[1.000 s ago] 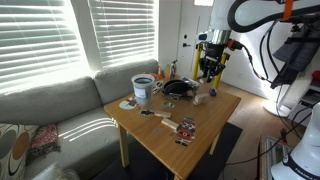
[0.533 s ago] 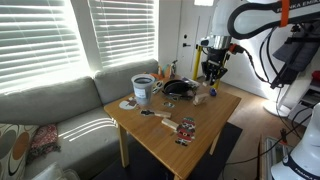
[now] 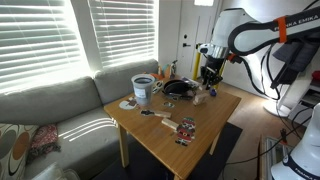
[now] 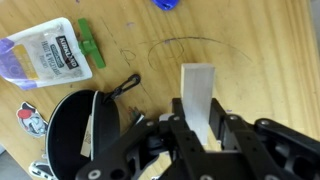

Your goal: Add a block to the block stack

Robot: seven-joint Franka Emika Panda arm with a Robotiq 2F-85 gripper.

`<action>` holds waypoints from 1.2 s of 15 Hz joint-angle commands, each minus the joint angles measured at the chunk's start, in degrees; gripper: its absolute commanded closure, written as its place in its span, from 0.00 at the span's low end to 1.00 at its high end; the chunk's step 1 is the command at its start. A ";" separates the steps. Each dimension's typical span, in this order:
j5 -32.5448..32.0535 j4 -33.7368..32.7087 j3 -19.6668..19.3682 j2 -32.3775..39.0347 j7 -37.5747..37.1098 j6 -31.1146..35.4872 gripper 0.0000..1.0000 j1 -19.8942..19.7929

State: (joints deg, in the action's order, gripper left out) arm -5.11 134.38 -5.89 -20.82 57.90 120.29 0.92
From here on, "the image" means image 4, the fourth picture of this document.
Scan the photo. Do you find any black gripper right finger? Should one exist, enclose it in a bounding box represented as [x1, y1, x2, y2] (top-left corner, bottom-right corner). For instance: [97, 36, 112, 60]
[208, 97, 320, 180]

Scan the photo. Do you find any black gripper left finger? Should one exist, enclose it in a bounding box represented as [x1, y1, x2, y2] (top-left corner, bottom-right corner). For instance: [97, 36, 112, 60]
[75, 97, 206, 180]

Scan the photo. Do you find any long pale wooden block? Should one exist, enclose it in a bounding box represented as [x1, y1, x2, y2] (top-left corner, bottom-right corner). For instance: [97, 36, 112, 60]
[180, 63, 216, 146]

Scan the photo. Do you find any small silver metal strip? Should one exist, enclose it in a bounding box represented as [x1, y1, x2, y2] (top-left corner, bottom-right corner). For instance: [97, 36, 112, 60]
[128, 105, 146, 127]

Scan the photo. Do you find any black carabiner clip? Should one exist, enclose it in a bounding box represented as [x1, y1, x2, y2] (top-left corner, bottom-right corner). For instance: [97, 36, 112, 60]
[103, 73, 142, 103]

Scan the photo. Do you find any beige paper tag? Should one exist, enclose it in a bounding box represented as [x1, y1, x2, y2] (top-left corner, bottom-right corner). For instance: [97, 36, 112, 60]
[79, 114, 93, 158]

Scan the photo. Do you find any black zip case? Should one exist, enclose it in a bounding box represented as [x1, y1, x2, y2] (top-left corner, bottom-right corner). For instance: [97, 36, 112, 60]
[44, 89, 121, 180]

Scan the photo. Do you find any blue toy car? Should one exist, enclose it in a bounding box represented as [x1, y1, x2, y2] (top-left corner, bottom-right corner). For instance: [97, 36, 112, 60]
[151, 0, 181, 12]

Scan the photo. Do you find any red hat face sticker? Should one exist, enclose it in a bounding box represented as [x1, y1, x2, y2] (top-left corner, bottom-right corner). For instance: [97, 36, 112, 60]
[15, 101, 50, 139]

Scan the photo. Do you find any white Kirkland food pouch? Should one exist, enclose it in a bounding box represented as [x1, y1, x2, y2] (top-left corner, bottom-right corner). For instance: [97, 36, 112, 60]
[0, 17, 107, 92]

